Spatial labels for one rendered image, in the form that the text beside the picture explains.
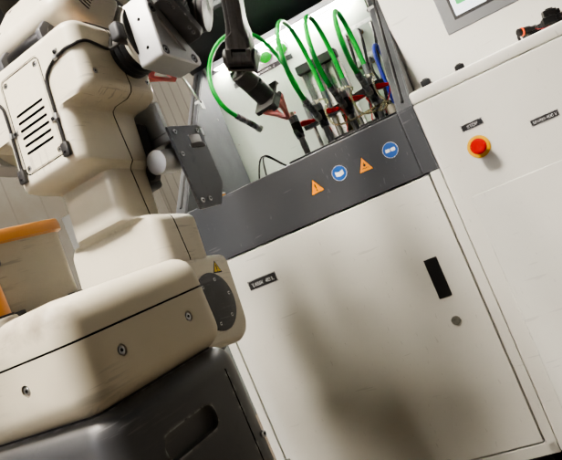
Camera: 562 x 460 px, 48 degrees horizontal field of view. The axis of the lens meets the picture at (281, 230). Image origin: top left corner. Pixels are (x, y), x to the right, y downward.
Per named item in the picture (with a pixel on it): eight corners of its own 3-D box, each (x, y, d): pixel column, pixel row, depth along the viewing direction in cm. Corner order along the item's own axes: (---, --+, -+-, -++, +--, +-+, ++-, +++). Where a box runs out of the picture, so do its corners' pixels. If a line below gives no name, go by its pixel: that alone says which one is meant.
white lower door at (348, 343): (302, 504, 169) (203, 271, 170) (305, 499, 171) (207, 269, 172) (544, 443, 146) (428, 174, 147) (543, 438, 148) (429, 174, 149)
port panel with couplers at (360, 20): (369, 111, 201) (331, 23, 201) (371, 112, 204) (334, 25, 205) (407, 93, 196) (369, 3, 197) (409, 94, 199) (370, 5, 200)
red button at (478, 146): (472, 162, 140) (463, 141, 141) (472, 162, 144) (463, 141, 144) (494, 151, 139) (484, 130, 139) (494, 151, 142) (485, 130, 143)
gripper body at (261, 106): (280, 83, 176) (263, 66, 172) (276, 108, 170) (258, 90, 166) (263, 94, 180) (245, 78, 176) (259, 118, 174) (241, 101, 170)
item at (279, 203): (209, 266, 170) (186, 213, 170) (215, 264, 174) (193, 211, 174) (422, 174, 148) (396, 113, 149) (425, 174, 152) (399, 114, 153)
